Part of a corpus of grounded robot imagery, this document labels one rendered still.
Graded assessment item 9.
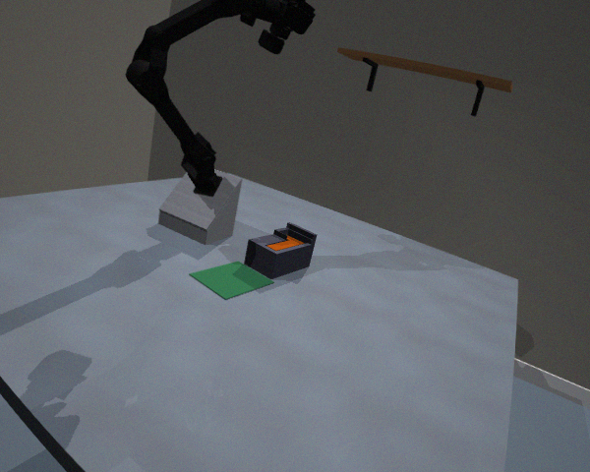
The orange l-shaped part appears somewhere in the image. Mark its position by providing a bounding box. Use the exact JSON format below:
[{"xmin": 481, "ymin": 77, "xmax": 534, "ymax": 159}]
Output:
[{"xmin": 268, "ymin": 235, "xmax": 304, "ymax": 251}]

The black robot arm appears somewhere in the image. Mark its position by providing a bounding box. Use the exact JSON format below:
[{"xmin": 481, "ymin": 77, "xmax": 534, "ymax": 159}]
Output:
[{"xmin": 126, "ymin": 0, "xmax": 316, "ymax": 196}]

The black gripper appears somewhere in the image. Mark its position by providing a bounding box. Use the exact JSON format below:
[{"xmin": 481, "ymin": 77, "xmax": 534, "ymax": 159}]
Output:
[{"xmin": 259, "ymin": 0, "xmax": 306, "ymax": 54}]

